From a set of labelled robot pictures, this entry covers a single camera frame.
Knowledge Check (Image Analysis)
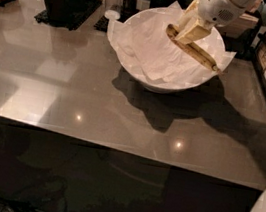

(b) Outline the small black mat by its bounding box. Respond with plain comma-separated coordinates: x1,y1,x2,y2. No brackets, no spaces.
94,16,109,32

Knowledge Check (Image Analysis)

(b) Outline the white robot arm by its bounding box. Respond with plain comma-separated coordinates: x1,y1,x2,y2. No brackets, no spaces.
156,59,266,212

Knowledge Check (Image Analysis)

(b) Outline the white bowl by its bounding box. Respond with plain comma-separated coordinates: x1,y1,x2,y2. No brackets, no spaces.
104,0,232,104

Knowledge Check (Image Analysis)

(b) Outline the white paper liner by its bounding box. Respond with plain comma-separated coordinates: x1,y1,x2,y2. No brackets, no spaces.
99,0,244,98

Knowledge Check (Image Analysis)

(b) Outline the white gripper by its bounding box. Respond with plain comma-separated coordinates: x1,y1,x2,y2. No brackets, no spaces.
176,0,251,45

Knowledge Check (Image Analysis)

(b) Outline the black rubber mat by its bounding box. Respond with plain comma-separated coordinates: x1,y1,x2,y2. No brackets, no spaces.
34,0,102,31

